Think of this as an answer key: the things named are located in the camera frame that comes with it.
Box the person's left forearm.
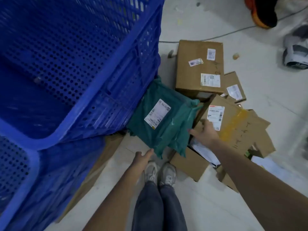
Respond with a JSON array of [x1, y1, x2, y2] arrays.
[[81, 165, 146, 231]]

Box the person's left hand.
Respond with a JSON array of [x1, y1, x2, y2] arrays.
[[130, 148, 154, 172]]

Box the large cardboard box three labels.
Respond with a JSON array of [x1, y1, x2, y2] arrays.
[[175, 40, 225, 100]]

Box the person's right forearm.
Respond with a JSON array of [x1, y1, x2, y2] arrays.
[[208, 138, 308, 231]]

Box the person's grey shoe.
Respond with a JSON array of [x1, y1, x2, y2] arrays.
[[142, 161, 160, 185], [158, 162, 177, 188]]

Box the grey floor cable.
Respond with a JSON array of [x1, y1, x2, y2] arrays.
[[158, 8, 308, 44]]

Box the green poly mailer parcel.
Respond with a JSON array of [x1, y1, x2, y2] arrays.
[[127, 77, 204, 159]]

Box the person's right leg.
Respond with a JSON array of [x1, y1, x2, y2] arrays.
[[158, 184, 188, 231]]

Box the pile of small parcels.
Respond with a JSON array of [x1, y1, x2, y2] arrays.
[[189, 71, 293, 193]]

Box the box with yellow tape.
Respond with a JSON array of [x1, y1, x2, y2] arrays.
[[192, 94, 271, 157]]

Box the person's left leg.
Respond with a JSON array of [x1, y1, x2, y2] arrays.
[[131, 181, 164, 231]]

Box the small brown box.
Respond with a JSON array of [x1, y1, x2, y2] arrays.
[[169, 148, 210, 183]]

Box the person's right hand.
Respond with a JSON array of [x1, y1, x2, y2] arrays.
[[189, 119, 221, 148]]

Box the person's left grey shoe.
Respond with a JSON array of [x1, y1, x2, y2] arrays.
[[142, 161, 160, 185]]

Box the person's right grey shoe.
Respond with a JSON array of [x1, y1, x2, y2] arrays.
[[158, 162, 177, 188]]

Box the blue plastic crate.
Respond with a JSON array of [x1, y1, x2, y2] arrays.
[[0, 0, 167, 152], [0, 134, 106, 231]]

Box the white grey device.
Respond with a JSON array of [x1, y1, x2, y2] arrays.
[[283, 24, 308, 70]]

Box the person's leg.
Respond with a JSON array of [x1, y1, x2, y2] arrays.
[[131, 181, 164, 231], [158, 184, 188, 231]]

